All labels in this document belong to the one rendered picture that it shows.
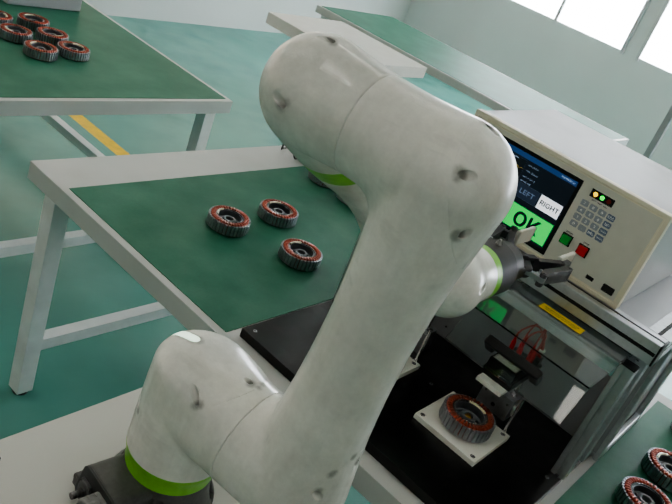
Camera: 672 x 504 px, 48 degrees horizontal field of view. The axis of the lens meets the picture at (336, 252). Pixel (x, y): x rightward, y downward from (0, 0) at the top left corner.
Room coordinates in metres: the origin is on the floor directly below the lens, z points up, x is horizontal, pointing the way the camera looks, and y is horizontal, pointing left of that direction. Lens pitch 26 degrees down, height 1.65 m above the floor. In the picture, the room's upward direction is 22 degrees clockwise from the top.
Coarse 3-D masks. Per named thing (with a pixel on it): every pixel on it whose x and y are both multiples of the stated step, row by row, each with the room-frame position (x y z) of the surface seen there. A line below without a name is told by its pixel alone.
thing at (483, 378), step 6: (486, 372) 1.32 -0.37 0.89; (480, 378) 1.30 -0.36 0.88; (486, 378) 1.31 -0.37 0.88; (492, 378) 1.31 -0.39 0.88; (486, 384) 1.29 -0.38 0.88; (492, 384) 1.29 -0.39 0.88; (498, 384) 1.30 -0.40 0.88; (504, 384) 1.30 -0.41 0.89; (492, 390) 1.28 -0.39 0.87; (498, 390) 1.28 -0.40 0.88; (504, 390) 1.29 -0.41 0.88; (510, 390) 1.30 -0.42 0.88; (498, 396) 1.28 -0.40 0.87
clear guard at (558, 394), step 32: (480, 320) 1.19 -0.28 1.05; (512, 320) 1.22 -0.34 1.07; (544, 320) 1.27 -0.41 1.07; (576, 320) 1.32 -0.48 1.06; (480, 352) 1.15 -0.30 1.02; (544, 352) 1.15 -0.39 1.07; (576, 352) 1.20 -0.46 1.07; (608, 352) 1.24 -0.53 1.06; (512, 384) 1.10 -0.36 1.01; (544, 384) 1.10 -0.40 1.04; (576, 384) 1.10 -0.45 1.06
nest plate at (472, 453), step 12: (444, 396) 1.34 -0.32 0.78; (432, 408) 1.28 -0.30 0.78; (420, 420) 1.24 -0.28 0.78; (432, 420) 1.25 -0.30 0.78; (432, 432) 1.22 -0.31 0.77; (444, 432) 1.22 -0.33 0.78; (492, 432) 1.28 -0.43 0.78; (456, 444) 1.20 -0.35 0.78; (468, 444) 1.22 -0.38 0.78; (480, 444) 1.23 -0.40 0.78; (492, 444) 1.25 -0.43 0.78; (468, 456) 1.18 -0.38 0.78; (480, 456) 1.19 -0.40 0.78
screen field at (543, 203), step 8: (520, 184) 1.47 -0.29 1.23; (520, 192) 1.47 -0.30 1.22; (528, 192) 1.46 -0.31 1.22; (536, 192) 1.45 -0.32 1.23; (528, 200) 1.45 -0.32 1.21; (536, 200) 1.45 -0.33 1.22; (544, 200) 1.44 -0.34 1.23; (552, 200) 1.43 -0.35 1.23; (544, 208) 1.44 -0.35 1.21; (552, 208) 1.43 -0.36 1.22; (560, 208) 1.42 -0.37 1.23; (552, 216) 1.42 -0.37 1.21
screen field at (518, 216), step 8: (512, 208) 1.47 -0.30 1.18; (520, 208) 1.46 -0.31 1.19; (512, 216) 1.46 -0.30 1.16; (520, 216) 1.45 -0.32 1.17; (528, 216) 1.45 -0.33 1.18; (536, 216) 1.44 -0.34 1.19; (512, 224) 1.46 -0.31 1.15; (520, 224) 1.45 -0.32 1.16; (528, 224) 1.44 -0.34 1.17; (536, 224) 1.44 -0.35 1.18; (544, 224) 1.43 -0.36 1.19; (536, 232) 1.43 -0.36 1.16; (544, 232) 1.42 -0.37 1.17; (536, 240) 1.43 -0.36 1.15; (544, 240) 1.42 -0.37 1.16
